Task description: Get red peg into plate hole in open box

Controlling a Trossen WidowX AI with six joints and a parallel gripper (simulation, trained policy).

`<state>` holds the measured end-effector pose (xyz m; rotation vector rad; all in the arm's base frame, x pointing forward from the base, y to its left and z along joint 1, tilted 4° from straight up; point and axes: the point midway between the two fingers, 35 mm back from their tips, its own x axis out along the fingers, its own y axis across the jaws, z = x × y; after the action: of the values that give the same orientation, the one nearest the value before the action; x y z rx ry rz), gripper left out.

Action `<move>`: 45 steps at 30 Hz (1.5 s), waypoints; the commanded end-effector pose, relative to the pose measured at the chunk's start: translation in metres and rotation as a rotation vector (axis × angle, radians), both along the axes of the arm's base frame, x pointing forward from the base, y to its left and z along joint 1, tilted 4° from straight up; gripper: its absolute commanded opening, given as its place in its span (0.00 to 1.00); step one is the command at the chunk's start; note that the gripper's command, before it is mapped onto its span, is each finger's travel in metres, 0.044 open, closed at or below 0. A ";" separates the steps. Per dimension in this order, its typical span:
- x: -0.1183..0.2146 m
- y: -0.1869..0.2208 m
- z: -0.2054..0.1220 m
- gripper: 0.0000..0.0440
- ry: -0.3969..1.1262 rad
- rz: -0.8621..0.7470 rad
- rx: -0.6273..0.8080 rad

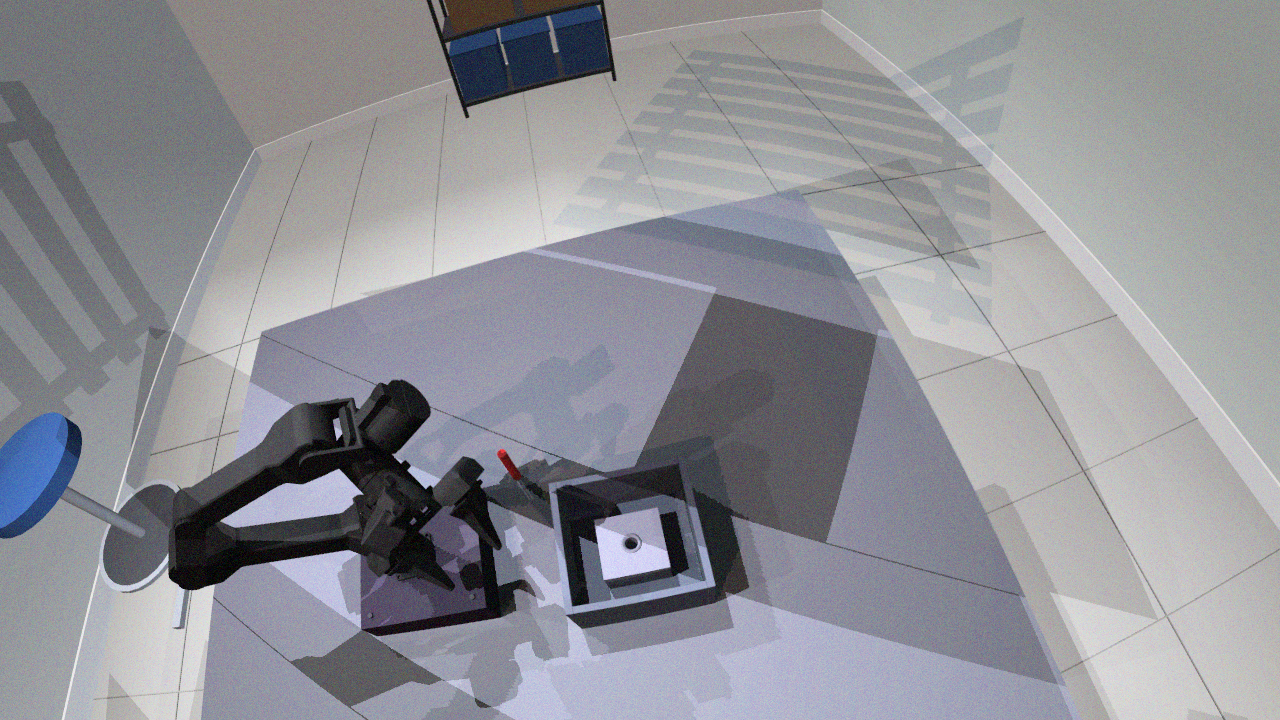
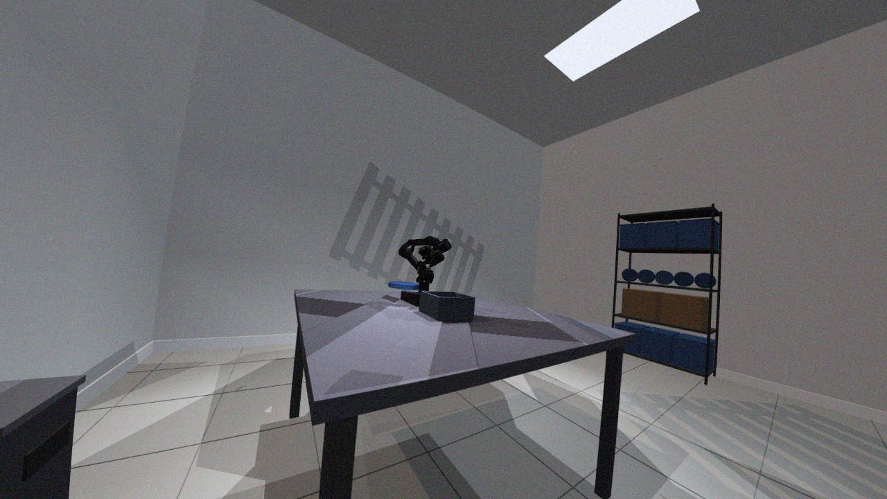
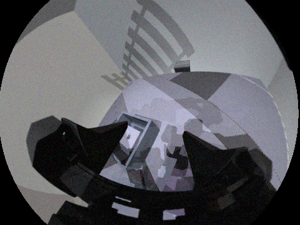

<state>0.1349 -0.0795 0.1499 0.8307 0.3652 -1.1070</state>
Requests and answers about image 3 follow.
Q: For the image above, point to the white square plate with hole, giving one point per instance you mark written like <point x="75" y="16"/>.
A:
<point x="130" y="138"/>

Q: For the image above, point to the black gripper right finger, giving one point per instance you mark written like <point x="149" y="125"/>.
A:
<point x="207" y="160"/>

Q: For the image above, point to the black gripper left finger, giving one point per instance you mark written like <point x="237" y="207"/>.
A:
<point x="98" y="143"/>

